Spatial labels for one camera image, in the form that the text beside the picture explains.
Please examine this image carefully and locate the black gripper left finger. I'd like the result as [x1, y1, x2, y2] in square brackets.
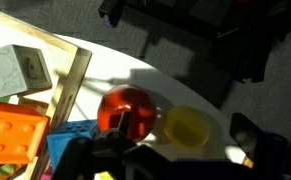
[51, 110, 136, 180]

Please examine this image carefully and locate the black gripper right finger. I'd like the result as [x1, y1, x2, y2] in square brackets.
[230, 113, 288, 180]

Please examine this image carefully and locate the yellow plastic lemon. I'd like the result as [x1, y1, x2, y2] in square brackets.
[164, 106, 210, 149]

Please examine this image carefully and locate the lime green flat block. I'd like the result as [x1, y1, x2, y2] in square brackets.
[99, 172, 114, 180]

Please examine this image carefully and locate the blue toy block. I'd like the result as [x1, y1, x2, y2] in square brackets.
[46, 119, 101, 171]

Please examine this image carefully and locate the pink toy block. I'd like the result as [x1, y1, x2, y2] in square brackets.
[40, 169, 52, 180]

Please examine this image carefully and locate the orange toy block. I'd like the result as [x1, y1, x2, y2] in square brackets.
[0, 102, 49, 164]

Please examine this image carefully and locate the wooden crate tray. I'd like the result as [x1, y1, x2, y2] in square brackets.
[0, 12, 92, 180]

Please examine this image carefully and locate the grey block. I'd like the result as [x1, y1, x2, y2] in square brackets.
[0, 45, 52, 98]

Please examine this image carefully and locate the red plastic apple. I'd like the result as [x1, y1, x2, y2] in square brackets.
[97, 84, 156, 142]

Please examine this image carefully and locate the white round table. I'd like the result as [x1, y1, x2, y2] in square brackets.
[51, 33, 249, 164]

